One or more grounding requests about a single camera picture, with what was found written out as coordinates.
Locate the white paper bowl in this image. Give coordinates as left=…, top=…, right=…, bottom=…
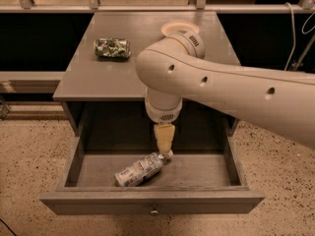
left=160, top=21, right=200, bottom=36

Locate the grey wooden cabinet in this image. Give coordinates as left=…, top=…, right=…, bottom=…
left=52, top=10, right=242, bottom=155

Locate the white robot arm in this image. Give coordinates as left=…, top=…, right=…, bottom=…
left=136, top=30, right=315, bottom=148

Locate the white cable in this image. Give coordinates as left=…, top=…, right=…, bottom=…
left=283, top=1, right=315, bottom=72

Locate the green crushed soda can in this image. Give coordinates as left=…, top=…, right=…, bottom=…
left=94, top=37, right=131, bottom=59

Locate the grey metal railing frame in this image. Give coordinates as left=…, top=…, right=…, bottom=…
left=1, top=0, right=314, bottom=93

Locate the grey drawer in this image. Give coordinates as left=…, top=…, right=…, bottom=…
left=39, top=133, right=265, bottom=214

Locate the clear plastic water bottle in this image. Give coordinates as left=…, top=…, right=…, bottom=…
left=114, top=150, right=173, bottom=187

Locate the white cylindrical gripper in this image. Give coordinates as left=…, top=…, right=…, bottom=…
left=145, top=88, right=182, bottom=154

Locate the round metal drawer knob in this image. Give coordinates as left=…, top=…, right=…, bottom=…
left=150, top=206, right=159, bottom=216

